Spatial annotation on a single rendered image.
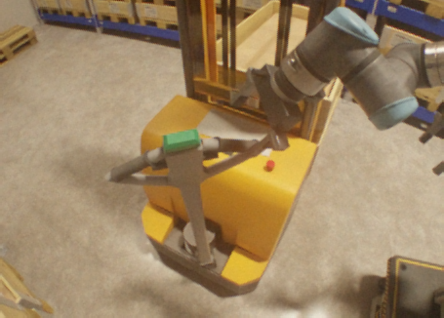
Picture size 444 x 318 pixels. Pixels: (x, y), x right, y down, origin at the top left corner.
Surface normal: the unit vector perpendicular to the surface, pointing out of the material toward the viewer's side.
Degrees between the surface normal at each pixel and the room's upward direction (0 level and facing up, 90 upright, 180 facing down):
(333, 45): 73
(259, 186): 45
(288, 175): 0
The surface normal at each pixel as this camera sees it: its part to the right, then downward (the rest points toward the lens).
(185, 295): -0.02, -0.65
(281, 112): -0.82, -0.04
